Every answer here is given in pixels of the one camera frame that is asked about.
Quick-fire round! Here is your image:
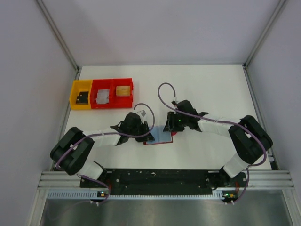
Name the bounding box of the red leather card holder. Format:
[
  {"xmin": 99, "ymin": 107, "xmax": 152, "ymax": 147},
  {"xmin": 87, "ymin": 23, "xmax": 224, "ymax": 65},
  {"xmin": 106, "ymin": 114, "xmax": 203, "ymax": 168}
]
[{"xmin": 143, "ymin": 126, "xmax": 177, "ymax": 145}]

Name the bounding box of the gold credit card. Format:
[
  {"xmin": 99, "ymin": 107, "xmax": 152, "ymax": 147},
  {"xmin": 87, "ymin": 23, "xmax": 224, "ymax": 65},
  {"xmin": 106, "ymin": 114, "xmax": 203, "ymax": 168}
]
[{"xmin": 115, "ymin": 85, "xmax": 131, "ymax": 97}]

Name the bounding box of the silver VIP credit card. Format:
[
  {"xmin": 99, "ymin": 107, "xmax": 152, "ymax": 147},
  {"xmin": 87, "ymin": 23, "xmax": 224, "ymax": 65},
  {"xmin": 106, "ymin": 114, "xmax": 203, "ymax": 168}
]
[{"xmin": 95, "ymin": 89, "xmax": 110, "ymax": 105}]

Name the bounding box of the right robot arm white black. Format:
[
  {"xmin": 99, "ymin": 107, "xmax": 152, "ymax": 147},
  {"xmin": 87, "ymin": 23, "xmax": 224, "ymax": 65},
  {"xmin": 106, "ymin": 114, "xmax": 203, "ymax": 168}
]
[{"xmin": 163, "ymin": 100, "xmax": 273, "ymax": 178}]

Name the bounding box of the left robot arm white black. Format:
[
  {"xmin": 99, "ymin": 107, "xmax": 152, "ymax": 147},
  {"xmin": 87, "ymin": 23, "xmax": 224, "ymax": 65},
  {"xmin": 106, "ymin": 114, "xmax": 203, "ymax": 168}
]
[{"xmin": 50, "ymin": 110, "xmax": 154, "ymax": 179}]

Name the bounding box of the silver card in bin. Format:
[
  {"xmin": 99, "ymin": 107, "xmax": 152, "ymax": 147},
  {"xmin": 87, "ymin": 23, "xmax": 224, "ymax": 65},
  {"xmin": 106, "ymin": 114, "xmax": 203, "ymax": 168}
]
[{"xmin": 103, "ymin": 95, "xmax": 110, "ymax": 104}]

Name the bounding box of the red plastic bin right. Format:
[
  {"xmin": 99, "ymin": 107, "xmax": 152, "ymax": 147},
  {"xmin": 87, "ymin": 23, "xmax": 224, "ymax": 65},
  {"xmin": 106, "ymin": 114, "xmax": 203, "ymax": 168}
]
[{"xmin": 112, "ymin": 78, "xmax": 134, "ymax": 108}]

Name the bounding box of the red plastic bin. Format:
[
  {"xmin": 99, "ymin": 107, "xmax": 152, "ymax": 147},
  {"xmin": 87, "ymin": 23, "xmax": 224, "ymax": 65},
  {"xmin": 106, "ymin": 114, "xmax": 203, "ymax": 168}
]
[
  {"xmin": 112, "ymin": 78, "xmax": 134, "ymax": 108},
  {"xmin": 90, "ymin": 79, "xmax": 113, "ymax": 109}
]

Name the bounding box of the red plastic bin middle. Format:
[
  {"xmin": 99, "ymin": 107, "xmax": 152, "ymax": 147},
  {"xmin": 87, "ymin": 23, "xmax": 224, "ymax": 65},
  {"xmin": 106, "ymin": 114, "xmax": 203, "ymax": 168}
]
[{"xmin": 90, "ymin": 79, "xmax": 113, "ymax": 109}]

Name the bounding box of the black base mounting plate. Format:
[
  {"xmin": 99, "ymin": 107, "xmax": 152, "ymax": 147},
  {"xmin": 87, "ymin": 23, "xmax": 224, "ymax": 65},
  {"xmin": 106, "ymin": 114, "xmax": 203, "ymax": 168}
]
[{"xmin": 79, "ymin": 168, "xmax": 247, "ymax": 195}]

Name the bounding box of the yellow plastic bin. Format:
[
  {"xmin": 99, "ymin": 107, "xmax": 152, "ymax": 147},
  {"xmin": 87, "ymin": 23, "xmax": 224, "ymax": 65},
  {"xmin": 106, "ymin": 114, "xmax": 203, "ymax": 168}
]
[{"xmin": 69, "ymin": 80, "xmax": 92, "ymax": 110}]

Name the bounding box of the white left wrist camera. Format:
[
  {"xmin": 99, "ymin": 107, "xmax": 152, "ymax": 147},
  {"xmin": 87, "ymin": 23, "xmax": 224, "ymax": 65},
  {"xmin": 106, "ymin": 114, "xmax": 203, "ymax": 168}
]
[{"xmin": 134, "ymin": 110, "xmax": 146, "ymax": 120}]

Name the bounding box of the white slotted cable duct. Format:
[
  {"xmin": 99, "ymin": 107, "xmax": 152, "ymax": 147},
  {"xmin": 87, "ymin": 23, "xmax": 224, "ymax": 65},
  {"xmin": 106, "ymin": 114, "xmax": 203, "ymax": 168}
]
[{"xmin": 47, "ymin": 190, "xmax": 235, "ymax": 200}]

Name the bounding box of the aluminium front frame rail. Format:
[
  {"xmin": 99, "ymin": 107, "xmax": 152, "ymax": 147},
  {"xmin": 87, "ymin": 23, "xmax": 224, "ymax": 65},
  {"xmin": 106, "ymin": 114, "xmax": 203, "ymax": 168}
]
[{"xmin": 38, "ymin": 170, "xmax": 294, "ymax": 190}]

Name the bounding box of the aluminium left frame post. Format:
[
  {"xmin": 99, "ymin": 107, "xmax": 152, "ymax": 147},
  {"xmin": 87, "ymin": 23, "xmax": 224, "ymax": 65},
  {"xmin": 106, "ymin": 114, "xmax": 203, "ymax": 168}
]
[{"xmin": 34, "ymin": 0, "xmax": 80, "ymax": 71}]

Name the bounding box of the aluminium frame post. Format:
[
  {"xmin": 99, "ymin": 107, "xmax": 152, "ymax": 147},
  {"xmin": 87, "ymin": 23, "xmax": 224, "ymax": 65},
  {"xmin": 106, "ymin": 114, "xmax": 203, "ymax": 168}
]
[
  {"xmin": 34, "ymin": 0, "xmax": 80, "ymax": 71},
  {"xmin": 243, "ymin": 0, "xmax": 289, "ymax": 69}
]

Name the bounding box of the aluminium right frame post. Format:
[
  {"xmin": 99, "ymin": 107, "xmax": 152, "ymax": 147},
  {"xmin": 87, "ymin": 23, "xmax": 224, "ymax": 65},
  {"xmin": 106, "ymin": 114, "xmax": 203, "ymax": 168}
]
[{"xmin": 243, "ymin": 0, "xmax": 289, "ymax": 69}]

